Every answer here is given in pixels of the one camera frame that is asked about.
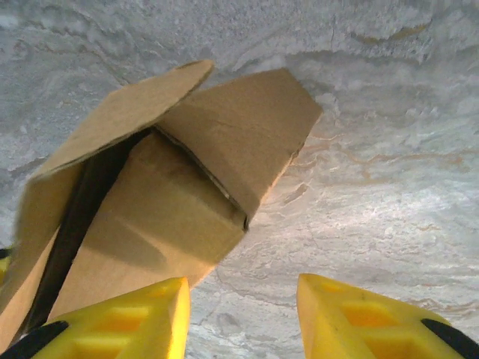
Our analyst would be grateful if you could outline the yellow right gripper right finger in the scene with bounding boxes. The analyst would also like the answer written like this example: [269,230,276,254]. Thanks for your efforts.
[297,272,479,359]

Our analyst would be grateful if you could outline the cardboard sheet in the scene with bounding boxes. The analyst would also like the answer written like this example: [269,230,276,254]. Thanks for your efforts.
[0,59,325,349]

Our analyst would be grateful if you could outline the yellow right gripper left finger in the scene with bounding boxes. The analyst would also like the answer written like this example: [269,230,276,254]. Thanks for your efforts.
[0,276,192,359]

